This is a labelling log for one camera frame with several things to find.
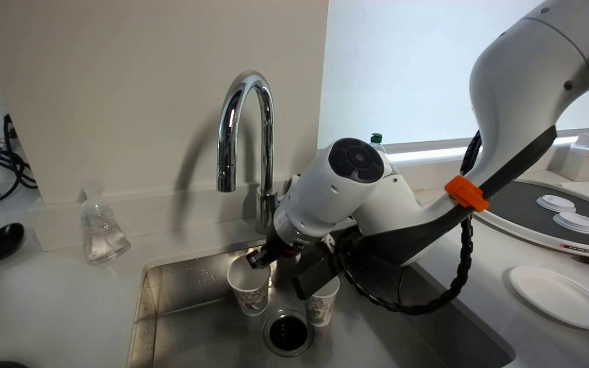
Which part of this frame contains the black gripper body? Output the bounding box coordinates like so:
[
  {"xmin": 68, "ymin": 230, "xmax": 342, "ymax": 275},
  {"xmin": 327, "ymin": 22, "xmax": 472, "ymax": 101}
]
[{"xmin": 257, "ymin": 230, "xmax": 304, "ymax": 267}]

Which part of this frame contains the white printed paper cup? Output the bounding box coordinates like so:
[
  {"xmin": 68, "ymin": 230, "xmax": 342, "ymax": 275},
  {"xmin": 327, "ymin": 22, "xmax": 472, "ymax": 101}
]
[
  {"xmin": 302, "ymin": 273, "xmax": 344, "ymax": 332},
  {"xmin": 224, "ymin": 252, "xmax": 274, "ymax": 318}
]

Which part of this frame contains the black sink drain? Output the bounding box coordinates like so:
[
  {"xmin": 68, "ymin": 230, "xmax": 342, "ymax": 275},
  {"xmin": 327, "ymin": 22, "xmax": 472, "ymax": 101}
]
[{"xmin": 261, "ymin": 307, "xmax": 314, "ymax": 358}]

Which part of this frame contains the chrome sink faucet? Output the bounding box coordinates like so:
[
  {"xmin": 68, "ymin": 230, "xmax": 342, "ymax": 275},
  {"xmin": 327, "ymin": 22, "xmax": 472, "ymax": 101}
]
[{"xmin": 212, "ymin": 70, "xmax": 297, "ymax": 232}]

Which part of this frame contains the stainless steel sink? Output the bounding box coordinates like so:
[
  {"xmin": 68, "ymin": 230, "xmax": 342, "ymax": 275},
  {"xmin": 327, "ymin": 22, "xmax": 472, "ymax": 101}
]
[{"xmin": 127, "ymin": 227, "xmax": 518, "ymax": 368}]

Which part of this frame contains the white cup lid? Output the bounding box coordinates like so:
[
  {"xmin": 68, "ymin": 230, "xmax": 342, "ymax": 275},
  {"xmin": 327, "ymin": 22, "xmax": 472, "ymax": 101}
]
[{"xmin": 536, "ymin": 191, "xmax": 576, "ymax": 215}]

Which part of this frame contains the white cup lid sip hole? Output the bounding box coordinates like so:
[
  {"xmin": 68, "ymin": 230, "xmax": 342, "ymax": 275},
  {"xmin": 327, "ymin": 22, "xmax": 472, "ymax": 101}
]
[{"xmin": 549, "ymin": 208, "xmax": 589, "ymax": 237}]

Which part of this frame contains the clear plastic bag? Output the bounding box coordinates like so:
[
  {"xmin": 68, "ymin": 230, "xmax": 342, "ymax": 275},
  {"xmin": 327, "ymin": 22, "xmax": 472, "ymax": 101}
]
[{"xmin": 77, "ymin": 181, "xmax": 132, "ymax": 267}]

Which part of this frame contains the white window blind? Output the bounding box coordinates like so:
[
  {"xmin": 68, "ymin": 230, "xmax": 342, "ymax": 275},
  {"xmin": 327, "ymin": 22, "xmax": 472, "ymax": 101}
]
[{"xmin": 316, "ymin": 0, "xmax": 589, "ymax": 151}]

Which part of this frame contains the round black tray white rim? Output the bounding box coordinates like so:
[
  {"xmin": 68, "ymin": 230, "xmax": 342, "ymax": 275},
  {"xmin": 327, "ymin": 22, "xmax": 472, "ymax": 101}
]
[{"xmin": 474, "ymin": 178, "xmax": 589, "ymax": 263}]

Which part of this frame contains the white round plate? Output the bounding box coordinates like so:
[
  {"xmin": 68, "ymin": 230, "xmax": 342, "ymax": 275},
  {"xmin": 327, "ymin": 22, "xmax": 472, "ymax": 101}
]
[{"xmin": 503, "ymin": 263, "xmax": 589, "ymax": 333}]

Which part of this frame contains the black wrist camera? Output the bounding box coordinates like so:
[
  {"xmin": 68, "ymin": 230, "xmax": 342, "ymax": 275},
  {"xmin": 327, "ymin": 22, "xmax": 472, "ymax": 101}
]
[{"xmin": 293, "ymin": 241, "xmax": 344, "ymax": 302}]

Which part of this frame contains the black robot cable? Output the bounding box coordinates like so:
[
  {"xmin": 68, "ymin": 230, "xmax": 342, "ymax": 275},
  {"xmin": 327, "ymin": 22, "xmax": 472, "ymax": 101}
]
[{"xmin": 334, "ymin": 128, "xmax": 487, "ymax": 317}]

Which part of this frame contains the black wall cable bundle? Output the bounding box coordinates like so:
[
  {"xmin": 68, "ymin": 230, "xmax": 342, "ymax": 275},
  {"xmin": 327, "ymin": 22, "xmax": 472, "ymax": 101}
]
[{"xmin": 0, "ymin": 113, "xmax": 38, "ymax": 191}]

